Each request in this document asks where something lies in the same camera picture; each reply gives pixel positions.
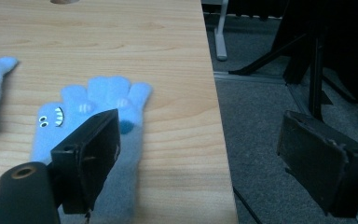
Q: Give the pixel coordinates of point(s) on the white metal desk frame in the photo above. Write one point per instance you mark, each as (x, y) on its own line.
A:
(220, 37)

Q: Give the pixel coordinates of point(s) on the metal floor rail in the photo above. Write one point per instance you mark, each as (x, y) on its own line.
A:
(248, 77)

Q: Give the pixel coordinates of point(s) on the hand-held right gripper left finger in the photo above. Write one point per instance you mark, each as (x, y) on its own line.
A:
(87, 161)

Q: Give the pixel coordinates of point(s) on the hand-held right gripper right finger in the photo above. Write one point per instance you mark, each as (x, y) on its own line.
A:
(320, 165)

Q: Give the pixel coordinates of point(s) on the black tripod stand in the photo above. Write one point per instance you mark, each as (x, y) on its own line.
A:
(315, 77)

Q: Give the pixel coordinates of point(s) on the blue glove with monster face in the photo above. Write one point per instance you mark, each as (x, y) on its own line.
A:
(105, 93)

